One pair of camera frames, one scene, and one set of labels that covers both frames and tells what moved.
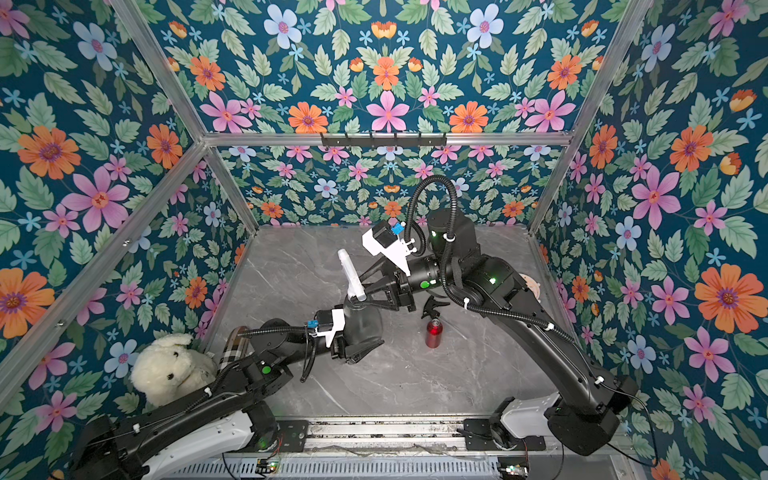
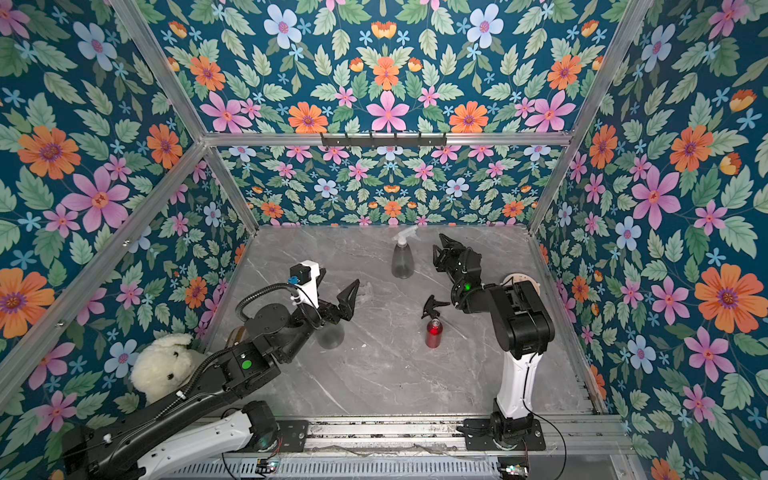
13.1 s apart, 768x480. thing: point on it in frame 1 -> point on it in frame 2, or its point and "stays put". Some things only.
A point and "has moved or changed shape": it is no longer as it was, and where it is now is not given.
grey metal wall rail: x=383 y=140 stays put
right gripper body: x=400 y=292 -> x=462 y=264
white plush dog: x=169 y=367 stays put
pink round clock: x=532 y=285 stays put
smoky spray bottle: x=362 y=321 has moved or changed shape
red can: x=433 y=333 stays put
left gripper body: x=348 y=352 -> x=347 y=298
